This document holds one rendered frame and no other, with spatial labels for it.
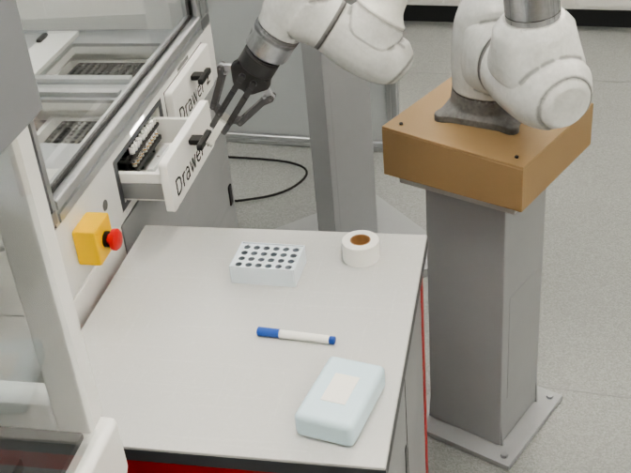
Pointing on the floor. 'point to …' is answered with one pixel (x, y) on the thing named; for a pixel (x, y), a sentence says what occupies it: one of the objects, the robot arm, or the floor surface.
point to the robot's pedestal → (484, 325)
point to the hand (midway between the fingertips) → (217, 129)
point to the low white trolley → (256, 353)
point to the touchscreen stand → (344, 154)
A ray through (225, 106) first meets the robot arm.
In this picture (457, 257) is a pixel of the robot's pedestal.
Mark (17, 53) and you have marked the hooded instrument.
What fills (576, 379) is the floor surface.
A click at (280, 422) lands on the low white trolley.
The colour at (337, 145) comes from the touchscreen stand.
